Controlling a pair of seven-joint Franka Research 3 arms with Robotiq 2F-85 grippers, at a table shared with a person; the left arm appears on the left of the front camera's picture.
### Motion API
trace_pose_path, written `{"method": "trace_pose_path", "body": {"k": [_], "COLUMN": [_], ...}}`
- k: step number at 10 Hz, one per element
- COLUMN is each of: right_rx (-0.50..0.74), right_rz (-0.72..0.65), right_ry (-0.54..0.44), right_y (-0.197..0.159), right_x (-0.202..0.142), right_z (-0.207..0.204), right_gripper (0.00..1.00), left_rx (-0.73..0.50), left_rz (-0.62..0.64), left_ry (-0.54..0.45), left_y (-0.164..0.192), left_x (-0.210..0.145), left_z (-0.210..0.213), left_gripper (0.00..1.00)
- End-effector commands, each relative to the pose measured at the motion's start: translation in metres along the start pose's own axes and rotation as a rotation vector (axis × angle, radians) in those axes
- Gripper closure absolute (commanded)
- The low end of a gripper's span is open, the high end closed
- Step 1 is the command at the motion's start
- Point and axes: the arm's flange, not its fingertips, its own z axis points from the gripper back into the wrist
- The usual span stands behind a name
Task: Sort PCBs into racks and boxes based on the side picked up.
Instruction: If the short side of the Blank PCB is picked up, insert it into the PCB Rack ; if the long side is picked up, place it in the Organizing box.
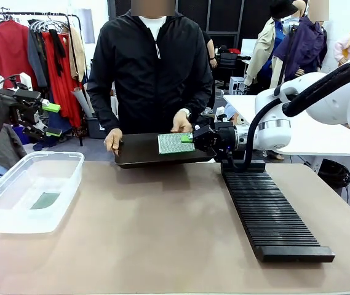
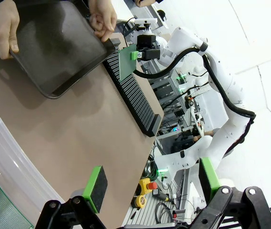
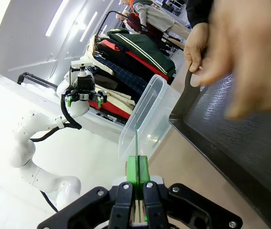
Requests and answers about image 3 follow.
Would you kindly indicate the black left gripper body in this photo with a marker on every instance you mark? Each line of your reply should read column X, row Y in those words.
column 85, row 83

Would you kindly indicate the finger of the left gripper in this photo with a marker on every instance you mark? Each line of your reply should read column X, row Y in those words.
column 102, row 99
column 69, row 99

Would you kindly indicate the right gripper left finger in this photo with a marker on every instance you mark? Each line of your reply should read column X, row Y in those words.
column 132, row 171

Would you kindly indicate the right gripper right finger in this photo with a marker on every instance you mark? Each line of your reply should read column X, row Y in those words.
column 143, row 171

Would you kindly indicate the black plastic serving tray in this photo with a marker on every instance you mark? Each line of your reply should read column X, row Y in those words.
column 244, row 148

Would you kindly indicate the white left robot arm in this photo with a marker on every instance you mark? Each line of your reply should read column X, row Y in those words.
column 42, row 179

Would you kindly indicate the person right forearm dark sleeve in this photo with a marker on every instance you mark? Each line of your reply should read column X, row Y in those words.
column 197, row 12

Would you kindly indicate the person right hand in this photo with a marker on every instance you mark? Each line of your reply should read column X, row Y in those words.
column 196, row 47

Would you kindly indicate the person left hand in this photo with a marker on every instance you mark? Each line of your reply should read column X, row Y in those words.
column 252, row 47

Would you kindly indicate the red garment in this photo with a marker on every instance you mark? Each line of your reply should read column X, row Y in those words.
column 154, row 69
column 111, row 109

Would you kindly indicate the navy checked garment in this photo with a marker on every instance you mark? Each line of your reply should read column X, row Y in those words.
column 125, row 76

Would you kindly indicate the beige garment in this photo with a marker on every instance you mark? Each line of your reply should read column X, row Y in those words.
column 92, row 50

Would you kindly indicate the black metal bar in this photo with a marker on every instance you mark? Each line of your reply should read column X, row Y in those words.
column 37, row 80

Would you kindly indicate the clear plastic box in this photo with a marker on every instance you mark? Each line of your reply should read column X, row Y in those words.
column 154, row 102

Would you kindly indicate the ceiling light strip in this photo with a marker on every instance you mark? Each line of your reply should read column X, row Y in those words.
column 56, row 19
column 88, row 26

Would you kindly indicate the dark green striped garment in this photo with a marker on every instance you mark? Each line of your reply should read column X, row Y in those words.
column 144, row 50

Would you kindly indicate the background person maroon clothes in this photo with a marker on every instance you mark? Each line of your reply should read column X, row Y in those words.
column 135, row 22

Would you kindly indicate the background person grey jacket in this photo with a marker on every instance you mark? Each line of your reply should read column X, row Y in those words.
column 154, row 14

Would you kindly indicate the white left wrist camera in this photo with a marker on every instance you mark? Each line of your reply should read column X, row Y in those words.
column 81, row 64

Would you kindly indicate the black clothes rack frame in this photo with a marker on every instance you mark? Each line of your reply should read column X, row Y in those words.
column 103, row 21

